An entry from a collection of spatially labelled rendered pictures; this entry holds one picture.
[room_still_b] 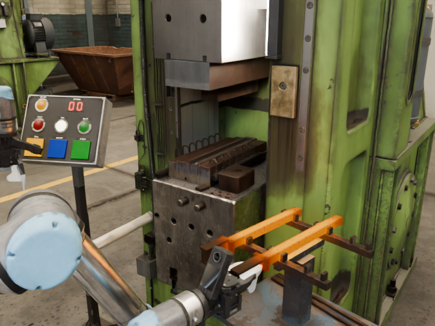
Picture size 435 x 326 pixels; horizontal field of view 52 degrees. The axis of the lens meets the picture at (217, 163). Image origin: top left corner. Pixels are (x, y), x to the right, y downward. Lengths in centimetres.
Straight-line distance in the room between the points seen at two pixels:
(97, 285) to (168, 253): 85
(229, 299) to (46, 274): 44
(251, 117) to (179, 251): 69
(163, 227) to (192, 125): 46
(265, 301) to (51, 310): 150
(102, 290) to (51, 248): 27
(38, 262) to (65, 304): 195
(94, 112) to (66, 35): 902
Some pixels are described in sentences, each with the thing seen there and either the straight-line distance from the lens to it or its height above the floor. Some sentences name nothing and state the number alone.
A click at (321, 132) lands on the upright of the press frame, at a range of 153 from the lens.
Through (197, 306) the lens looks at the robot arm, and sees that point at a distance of 99.
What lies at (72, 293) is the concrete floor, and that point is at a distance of 278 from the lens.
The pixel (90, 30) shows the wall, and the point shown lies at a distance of 1121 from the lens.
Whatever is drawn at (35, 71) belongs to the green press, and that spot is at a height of 74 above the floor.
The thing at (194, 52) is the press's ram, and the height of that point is 140.
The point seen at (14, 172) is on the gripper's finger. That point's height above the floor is 100.
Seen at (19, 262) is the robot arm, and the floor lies 116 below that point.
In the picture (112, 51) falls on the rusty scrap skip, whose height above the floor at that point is 76.
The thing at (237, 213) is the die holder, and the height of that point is 86.
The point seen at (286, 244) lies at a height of 94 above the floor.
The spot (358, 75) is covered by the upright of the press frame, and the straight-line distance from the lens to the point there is 183.
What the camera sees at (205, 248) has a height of 95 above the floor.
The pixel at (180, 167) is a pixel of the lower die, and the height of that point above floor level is 96.
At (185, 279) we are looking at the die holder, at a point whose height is 52.
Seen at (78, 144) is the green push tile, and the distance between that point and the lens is 185.
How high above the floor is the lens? 153
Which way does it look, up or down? 19 degrees down
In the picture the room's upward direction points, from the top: straight up
